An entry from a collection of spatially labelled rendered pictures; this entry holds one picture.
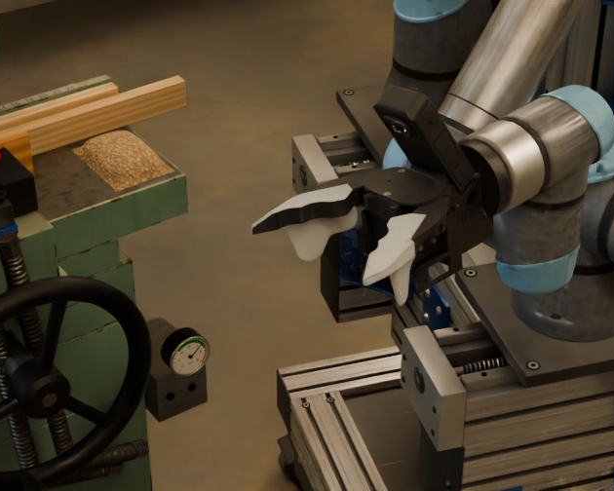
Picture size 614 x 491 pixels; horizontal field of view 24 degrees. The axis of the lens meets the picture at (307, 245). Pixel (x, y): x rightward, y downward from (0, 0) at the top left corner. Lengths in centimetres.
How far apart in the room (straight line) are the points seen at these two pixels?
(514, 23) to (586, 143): 18
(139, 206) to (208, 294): 132
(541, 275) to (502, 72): 20
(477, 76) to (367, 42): 278
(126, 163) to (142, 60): 227
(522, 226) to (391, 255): 26
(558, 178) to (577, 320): 44
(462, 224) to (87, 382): 84
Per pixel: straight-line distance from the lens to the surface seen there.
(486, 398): 172
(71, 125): 192
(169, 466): 272
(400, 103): 113
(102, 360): 193
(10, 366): 168
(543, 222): 131
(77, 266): 183
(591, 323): 170
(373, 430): 248
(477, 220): 123
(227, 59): 408
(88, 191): 182
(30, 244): 165
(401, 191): 116
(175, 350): 190
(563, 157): 127
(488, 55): 141
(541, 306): 170
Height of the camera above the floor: 187
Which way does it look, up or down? 35 degrees down
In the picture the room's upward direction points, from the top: straight up
